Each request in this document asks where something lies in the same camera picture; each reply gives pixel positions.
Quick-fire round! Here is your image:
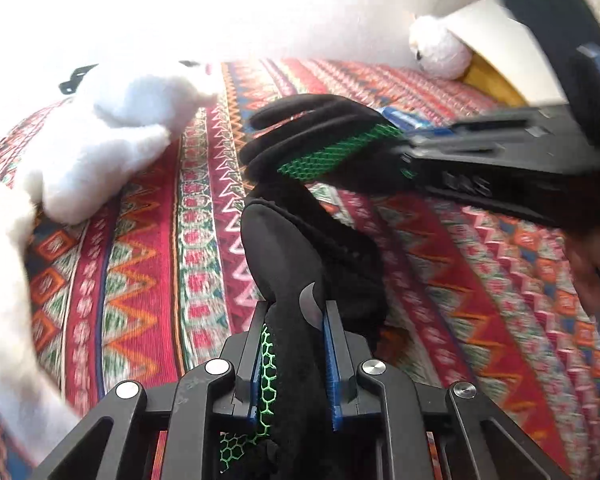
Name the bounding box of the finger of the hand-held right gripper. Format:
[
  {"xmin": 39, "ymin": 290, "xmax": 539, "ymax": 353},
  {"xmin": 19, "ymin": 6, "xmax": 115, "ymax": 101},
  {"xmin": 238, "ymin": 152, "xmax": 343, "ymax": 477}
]
[
  {"xmin": 400, "ymin": 138, "xmax": 508, "ymax": 163},
  {"xmin": 379, "ymin": 101, "xmax": 573, "ymax": 137}
]

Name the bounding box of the small white plush toy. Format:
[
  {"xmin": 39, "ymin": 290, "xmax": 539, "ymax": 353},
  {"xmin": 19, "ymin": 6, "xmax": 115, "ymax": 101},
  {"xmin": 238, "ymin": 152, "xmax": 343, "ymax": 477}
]
[{"xmin": 408, "ymin": 14, "xmax": 473, "ymax": 81}]

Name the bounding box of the yellow box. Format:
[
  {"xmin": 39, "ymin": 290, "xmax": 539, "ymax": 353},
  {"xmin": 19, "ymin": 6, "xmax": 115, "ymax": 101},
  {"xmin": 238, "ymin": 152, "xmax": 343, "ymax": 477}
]
[{"xmin": 461, "ymin": 54, "xmax": 527, "ymax": 107}]

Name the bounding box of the black glove with green mesh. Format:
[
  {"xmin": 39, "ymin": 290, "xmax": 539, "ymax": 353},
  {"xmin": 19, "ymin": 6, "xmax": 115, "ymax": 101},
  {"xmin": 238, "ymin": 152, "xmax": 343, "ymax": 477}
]
[{"xmin": 237, "ymin": 93, "xmax": 421, "ymax": 197}]

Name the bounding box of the person's right hand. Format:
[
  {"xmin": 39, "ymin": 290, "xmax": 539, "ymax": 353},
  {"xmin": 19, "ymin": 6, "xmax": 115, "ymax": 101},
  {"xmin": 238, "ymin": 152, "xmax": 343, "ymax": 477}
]
[{"xmin": 564, "ymin": 227, "xmax": 600, "ymax": 321}]

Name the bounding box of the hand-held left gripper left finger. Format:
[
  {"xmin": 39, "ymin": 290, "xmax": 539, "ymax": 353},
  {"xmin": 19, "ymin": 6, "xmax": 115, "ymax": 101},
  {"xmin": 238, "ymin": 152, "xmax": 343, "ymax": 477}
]
[{"xmin": 32, "ymin": 301, "xmax": 267, "ymax": 480}]

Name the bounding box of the black glove with white mark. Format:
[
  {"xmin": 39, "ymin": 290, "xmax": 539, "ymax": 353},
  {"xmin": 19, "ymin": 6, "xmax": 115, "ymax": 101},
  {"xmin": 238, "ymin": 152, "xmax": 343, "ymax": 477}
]
[{"xmin": 219, "ymin": 184, "xmax": 387, "ymax": 480}]

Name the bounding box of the black flat device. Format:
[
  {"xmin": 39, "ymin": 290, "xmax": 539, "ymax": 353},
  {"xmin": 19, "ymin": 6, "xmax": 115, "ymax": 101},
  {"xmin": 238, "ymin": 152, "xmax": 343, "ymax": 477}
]
[{"xmin": 59, "ymin": 63, "xmax": 102, "ymax": 96}]

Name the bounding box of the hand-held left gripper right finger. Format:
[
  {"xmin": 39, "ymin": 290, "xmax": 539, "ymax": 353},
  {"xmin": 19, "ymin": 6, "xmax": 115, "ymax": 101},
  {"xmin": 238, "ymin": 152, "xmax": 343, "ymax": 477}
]
[{"xmin": 322, "ymin": 301, "xmax": 573, "ymax": 480}]

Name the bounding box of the white board lid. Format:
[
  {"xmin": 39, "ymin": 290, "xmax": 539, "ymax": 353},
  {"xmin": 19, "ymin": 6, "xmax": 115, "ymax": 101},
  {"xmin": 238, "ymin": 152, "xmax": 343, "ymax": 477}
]
[{"xmin": 449, "ymin": 0, "xmax": 567, "ymax": 107}]

